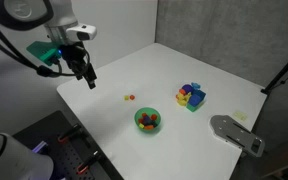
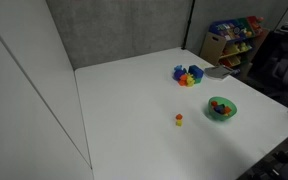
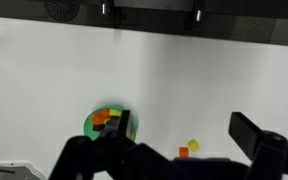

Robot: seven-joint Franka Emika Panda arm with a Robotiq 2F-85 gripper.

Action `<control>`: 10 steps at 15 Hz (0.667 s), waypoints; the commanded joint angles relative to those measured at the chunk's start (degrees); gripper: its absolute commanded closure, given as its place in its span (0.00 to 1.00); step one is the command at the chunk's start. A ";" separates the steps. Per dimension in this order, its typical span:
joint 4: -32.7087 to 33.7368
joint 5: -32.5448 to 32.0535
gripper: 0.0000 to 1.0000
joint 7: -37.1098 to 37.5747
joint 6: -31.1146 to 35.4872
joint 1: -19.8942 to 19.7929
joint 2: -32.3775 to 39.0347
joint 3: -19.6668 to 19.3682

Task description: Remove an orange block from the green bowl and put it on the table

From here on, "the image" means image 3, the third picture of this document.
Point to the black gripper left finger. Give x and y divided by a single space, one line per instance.
84 156

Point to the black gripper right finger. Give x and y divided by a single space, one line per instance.
267 150

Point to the green bowl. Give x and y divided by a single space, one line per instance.
90 128

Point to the black block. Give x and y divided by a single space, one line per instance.
99 127

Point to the orange block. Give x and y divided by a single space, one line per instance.
183 152
105 112
131 133
98 118

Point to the small yellow block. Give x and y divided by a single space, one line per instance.
106 120

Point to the purple block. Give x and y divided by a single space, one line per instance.
113 121

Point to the gray metal plate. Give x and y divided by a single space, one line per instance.
10 171

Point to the black cabinet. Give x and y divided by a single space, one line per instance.
150 20

